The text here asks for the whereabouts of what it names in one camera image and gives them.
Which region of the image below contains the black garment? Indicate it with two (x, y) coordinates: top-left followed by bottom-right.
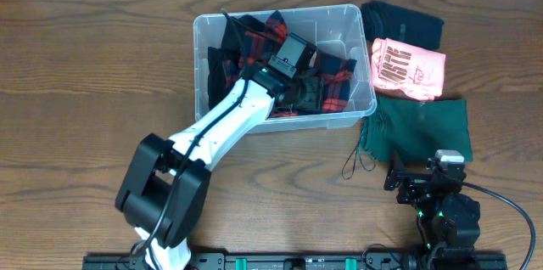
(361, 0), (445, 50)
(207, 15), (265, 110)

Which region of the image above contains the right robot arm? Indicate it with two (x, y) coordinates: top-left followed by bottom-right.
(383, 149), (480, 256)

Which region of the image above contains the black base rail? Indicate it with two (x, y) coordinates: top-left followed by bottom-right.
(82, 251), (508, 270)

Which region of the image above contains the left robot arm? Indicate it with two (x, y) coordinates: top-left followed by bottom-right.
(115, 63), (323, 269)

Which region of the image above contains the pink printed t-shirt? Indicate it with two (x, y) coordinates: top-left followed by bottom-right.
(370, 38), (446, 101)

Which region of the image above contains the red navy plaid shirt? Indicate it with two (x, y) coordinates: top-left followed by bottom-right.
(230, 11), (357, 118)

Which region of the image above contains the clear plastic storage container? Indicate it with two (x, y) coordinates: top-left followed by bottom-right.
(193, 4), (378, 133)

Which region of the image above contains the dark green garment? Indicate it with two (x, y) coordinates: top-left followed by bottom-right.
(341, 96), (473, 180)

